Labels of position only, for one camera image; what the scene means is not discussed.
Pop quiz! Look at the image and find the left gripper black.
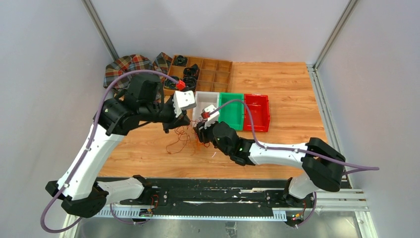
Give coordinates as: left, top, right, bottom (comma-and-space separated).
140, 97, 191, 133

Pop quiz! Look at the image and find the red cable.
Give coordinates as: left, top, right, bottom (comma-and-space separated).
165, 119, 204, 155

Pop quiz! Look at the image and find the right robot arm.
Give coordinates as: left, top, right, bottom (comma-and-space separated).
194, 122, 345, 207

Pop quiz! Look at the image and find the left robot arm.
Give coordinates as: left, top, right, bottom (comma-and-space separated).
46, 70, 196, 218

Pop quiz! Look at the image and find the white plastic bin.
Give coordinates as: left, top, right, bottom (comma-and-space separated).
192, 91, 219, 121

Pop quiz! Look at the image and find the rolled blue yellow floral cloth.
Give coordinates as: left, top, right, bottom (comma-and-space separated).
164, 79, 177, 90

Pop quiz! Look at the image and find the green plastic bin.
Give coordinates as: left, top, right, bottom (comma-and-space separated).
218, 92, 245, 131

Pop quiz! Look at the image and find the rolled dark floral cloth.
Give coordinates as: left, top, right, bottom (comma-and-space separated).
183, 77, 197, 92

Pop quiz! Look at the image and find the rolled dark cloth middle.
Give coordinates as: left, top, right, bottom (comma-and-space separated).
183, 64, 200, 80

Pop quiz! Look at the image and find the wooden compartment tray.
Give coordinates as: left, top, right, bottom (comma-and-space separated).
167, 55, 233, 93

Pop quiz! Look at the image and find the plaid cloth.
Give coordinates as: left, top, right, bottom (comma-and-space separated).
103, 52, 173, 99

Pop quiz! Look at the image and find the rolled dark cloth top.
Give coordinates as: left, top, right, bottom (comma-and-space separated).
173, 55, 188, 67

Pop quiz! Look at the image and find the red plastic bin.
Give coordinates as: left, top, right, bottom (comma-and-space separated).
244, 94, 271, 132

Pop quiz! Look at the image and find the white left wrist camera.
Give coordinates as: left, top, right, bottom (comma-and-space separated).
173, 90, 197, 118

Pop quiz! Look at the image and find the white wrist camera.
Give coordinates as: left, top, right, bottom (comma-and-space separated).
173, 90, 197, 118
202, 104, 220, 129

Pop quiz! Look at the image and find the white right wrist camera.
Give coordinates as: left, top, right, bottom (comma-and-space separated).
202, 104, 220, 129

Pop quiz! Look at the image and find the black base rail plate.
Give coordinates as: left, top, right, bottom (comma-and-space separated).
98, 177, 315, 218

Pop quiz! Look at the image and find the white slotted cable duct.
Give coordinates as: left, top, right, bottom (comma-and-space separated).
113, 207, 287, 222

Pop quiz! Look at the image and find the left aluminium frame post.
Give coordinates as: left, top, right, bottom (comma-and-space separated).
81, 0, 119, 60

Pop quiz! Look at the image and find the aluminium frame post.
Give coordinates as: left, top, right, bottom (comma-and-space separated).
313, 0, 359, 71
81, 0, 119, 60

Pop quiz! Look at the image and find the right aluminium frame post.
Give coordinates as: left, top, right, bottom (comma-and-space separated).
313, 0, 359, 71

